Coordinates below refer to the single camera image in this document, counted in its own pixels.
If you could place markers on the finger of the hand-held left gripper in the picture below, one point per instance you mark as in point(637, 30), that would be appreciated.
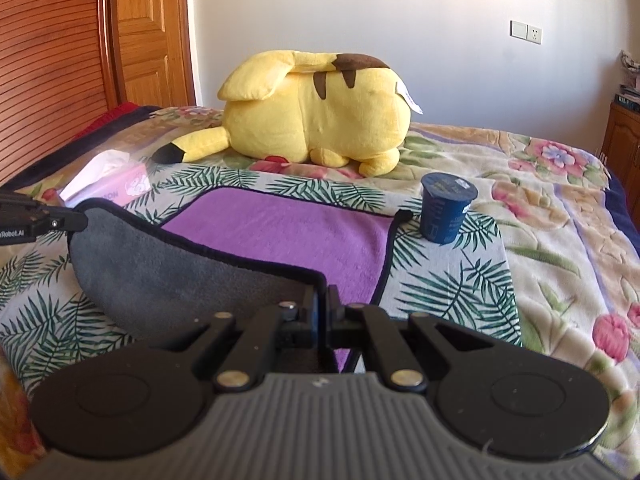
point(62, 221)

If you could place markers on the wooden cabinet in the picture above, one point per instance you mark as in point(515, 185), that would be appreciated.
point(622, 145)

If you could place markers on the dark blue plastic cup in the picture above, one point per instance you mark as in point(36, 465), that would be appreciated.
point(442, 210)

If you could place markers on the red cloth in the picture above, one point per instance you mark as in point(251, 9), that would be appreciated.
point(107, 120)

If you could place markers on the floral blanket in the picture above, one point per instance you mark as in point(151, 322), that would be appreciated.
point(565, 240)

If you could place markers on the white wall socket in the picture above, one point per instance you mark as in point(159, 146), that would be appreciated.
point(526, 32)

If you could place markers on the yellow plush toy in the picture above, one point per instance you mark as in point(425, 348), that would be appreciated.
point(310, 110)

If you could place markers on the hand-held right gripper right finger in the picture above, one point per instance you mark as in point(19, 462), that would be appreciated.
point(345, 327)

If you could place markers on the wooden door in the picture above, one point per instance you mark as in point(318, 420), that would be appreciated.
point(145, 30)

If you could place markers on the pink tissue box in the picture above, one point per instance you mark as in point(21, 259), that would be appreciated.
point(125, 182)

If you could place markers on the wooden slatted headboard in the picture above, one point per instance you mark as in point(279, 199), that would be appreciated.
point(50, 60)

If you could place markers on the leaf print cloth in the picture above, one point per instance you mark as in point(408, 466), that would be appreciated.
point(450, 290)

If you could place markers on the purple and grey towel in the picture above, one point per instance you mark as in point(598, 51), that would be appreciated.
point(280, 240)

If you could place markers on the stack of books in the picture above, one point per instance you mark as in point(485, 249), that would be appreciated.
point(631, 82)

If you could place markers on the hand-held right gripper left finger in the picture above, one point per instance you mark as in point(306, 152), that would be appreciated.
point(306, 327)

